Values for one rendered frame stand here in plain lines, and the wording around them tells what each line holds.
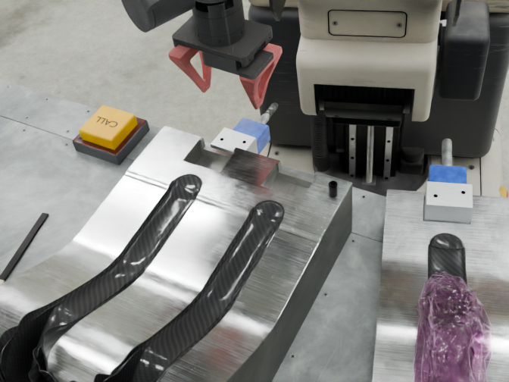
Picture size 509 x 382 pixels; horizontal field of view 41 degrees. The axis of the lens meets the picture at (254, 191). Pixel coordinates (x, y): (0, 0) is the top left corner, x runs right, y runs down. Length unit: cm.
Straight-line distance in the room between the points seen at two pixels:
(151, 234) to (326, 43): 50
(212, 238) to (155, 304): 10
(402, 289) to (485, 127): 91
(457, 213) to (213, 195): 28
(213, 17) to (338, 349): 38
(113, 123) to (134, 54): 161
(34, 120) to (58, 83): 145
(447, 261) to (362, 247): 12
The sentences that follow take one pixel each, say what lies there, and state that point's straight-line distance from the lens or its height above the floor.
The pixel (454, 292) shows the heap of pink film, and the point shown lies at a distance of 69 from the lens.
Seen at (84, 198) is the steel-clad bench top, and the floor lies 80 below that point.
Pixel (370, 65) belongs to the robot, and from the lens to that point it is 111.
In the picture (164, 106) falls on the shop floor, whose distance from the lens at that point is 233.
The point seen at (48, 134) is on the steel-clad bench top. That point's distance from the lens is 108.
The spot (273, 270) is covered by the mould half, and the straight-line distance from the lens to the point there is 72.
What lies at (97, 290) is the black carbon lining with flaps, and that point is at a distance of 73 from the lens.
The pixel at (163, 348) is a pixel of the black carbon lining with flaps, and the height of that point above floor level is 91.
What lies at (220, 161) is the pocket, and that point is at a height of 86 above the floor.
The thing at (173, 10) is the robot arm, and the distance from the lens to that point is 72.
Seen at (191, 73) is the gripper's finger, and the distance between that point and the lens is 85.
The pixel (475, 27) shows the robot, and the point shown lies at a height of 75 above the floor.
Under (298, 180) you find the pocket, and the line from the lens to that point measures 82.
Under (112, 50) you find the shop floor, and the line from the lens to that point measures 264.
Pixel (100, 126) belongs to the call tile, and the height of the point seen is 84.
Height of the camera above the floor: 147
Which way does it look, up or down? 48 degrees down
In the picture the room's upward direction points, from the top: 8 degrees counter-clockwise
